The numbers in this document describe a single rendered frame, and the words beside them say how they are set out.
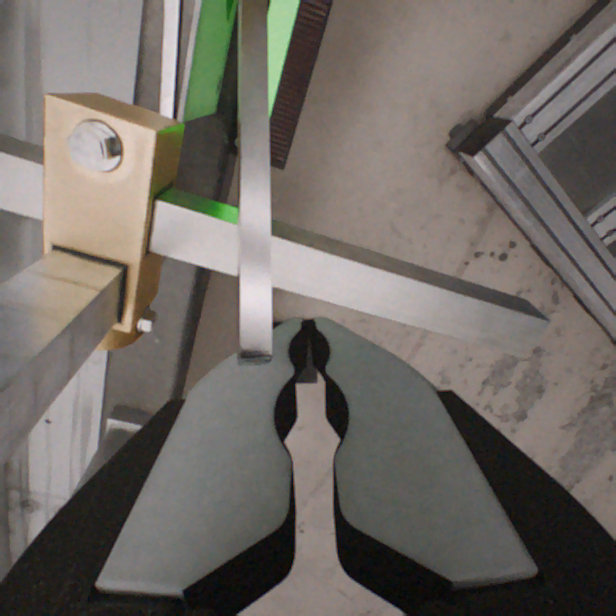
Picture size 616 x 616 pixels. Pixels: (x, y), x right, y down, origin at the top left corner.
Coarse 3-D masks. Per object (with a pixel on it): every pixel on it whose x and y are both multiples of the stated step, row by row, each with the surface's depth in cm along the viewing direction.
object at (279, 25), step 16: (272, 0) 27; (288, 0) 27; (272, 16) 27; (288, 16) 27; (272, 32) 28; (288, 32) 28; (272, 48) 28; (272, 64) 29; (272, 80) 29; (272, 96) 30
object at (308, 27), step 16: (304, 0) 27; (320, 0) 27; (304, 16) 27; (320, 16) 27; (304, 32) 28; (320, 32) 28; (304, 48) 28; (288, 64) 29; (304, 64) 29; (288, 80) 29; (304, 80) 29; (288, 96) 30; (288, 112) 30; (272, 128) 31; (288, 128) 31; (272, 144) 31; (288, 144) 31; (272, 160) 32
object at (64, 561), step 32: (160, 416) 8; (128, 448) 8; (160, 448) 8; (96, 480) 7; (128, 480) 7; (64, 512) 6; (96, 512) 6; (128, 512) 6; (32, 544) 6; (64, 544) 6; (96, 544) 6; (32, 576) 6; (64, 576) 6; (96, 576) 6; (0, 608) 5; (32, 608) 5; (64, 608) 5; (96, 608) 5; (128, 608) 5; (160, 608) 5
